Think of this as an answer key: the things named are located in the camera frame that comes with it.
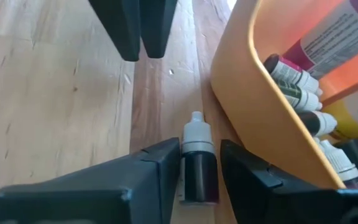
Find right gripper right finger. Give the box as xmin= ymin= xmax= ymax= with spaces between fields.
xmin=220 ymin=138 xmax=358 ymax=224

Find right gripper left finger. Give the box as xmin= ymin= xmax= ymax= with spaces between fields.
xmin=0 ymin=136 xmax=181 ymax=224

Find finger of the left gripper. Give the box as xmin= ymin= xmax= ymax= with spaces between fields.
xmin=88 ymin=0 xmax=142 ymax=62
xmin=139 ymin=0 xmax=178 ymax=59

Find small dark red coloring bottle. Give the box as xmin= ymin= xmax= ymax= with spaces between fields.
xmin=178 ymin=111 xmax=220 ymax=206

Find yellow plastic bin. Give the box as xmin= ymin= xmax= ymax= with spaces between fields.
xmin=209 ymin=0 xmax=358 ymax=190

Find small dark green coloring bottle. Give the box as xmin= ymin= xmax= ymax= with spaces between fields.
xmin=273 ymin=78 xmax=323 ymax=113

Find large orange coloring bottle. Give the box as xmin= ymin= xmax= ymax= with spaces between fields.
xmin=318 ymin=42 xmax=358 ymax=107

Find large dark red coloring bottle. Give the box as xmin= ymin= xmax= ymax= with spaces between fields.
xmin=283 ymin=0 xmax=358 ymax=79

